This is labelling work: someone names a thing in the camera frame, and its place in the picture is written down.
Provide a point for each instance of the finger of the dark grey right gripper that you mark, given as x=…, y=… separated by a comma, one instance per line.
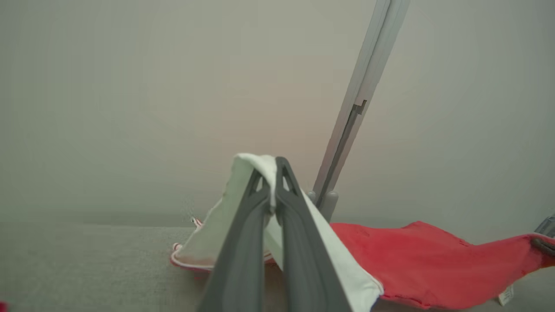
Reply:
x=546, y=226
x=544, y=247

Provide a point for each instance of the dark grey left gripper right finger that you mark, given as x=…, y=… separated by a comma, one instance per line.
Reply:
x=303, y=268

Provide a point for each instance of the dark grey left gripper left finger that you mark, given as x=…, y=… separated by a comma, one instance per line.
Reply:
x=243, y=260

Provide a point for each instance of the red garment with white band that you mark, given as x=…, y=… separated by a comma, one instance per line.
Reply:
x=412, y=260

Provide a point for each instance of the grey metal partition post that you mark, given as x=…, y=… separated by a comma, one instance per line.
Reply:
x=360, y=95

